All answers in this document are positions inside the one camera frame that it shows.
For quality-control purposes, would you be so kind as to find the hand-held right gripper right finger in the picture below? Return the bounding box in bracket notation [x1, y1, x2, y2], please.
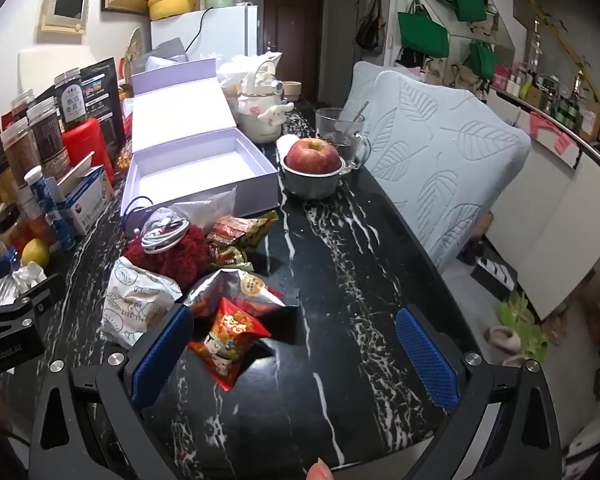
[396, 305, 569, 480]

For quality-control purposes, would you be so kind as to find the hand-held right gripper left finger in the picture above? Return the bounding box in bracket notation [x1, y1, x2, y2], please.
[27, 302, 195, 480]

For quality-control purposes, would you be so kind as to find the white printed pouch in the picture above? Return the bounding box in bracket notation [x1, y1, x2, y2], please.
[98, 256, 183, 349]

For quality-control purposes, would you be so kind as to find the red cartoon snack packet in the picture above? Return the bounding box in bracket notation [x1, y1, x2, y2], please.
[187, 297, 272, 392]

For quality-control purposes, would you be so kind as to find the silver snack packet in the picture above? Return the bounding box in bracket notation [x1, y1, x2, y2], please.
[184, 268, 301, 320]

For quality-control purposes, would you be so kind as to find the red fuzzy scrunchie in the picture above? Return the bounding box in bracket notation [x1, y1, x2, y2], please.
[124, 224, 209, 292]

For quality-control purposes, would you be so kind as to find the white charging cable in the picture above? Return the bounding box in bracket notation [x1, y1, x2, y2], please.
[140, 209, 191, 254]

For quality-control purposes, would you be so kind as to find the brown oatmeal snack packet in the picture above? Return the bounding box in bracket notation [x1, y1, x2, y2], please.
[206, 211, 279, 267]

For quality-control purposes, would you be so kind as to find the lavender gift box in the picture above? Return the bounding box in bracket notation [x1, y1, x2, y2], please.
[121, 58, 281, 217]

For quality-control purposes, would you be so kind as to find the person's right hand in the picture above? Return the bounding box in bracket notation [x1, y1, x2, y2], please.
[307, 457, 333, 480]

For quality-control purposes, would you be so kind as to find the crumpled white tissue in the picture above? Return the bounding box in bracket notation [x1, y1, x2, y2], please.
[12, 264, 48, 289]

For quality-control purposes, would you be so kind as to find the yellow lemon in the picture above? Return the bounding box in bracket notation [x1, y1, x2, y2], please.
[20, 238, 51, 267]

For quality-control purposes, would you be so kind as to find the orange bottle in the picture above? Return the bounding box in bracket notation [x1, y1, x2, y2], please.
[16, 200, 56, 252]

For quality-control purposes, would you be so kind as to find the beige slipper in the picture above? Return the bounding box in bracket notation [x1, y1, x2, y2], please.
[488, 324, 522, 354]

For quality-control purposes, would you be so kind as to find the blue tablet tube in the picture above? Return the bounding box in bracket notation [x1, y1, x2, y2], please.
[23, 165, 76, 251]

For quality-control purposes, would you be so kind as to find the green plush slipper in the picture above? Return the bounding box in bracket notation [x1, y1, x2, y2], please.
[497, 291, 549, 362]

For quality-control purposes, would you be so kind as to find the power strip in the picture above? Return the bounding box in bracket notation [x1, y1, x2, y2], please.
[471, 257, 519, 294]

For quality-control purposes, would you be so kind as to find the blue and white mask box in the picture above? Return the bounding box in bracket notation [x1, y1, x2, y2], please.
[58, 165, 115, 237]

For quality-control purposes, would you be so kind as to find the clear jar of brown grains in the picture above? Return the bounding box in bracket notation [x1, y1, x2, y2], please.
[0, 117, 42, 187]
[28, 97, 72, 177]

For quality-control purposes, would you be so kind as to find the red canister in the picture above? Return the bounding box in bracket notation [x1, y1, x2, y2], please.
[62, 118, 117, 187]

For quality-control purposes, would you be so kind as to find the clear plastic zip bag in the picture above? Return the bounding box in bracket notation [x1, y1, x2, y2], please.
[169, 187, 239, 227]

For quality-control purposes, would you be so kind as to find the clear jar with dark label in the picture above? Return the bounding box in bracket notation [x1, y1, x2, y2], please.
[54, 68, 89, 127]

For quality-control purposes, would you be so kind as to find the black stand-up pouch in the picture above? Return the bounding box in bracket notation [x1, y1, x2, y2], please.
[81, 57, 127, 149]

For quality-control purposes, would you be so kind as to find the light blue leaf-patterned cushion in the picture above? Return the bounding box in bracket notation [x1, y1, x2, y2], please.
[340, 61, 533, 272]

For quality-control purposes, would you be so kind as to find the grey metal bowl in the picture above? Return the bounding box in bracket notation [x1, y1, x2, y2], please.
[279, 152, 345, 200]

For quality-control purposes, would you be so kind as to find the red apple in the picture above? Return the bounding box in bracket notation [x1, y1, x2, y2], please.
[285, 137, 342, 175]

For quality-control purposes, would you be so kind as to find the glass mug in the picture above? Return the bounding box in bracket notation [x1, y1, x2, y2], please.
[315, 107, 372, 174]

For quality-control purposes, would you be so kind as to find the white kettle with plush dog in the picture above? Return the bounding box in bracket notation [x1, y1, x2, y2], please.
[236, 60, 295, 144]

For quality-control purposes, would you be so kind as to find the decorative plate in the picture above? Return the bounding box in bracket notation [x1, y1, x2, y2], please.
[124, 27, 144, 62]

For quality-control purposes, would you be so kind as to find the white refrigerator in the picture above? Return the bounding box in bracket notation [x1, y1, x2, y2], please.
[150, 4, 259, 70]

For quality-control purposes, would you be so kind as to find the dark hanging bag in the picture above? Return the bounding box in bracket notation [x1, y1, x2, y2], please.
[354, 0, 386, 54]

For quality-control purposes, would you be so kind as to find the brown door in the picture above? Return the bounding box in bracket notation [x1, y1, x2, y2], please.
[263, 0, 325, 104]

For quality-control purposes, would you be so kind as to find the wall intercom panel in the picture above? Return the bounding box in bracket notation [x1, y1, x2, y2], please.
[39, 0, 90, 35]

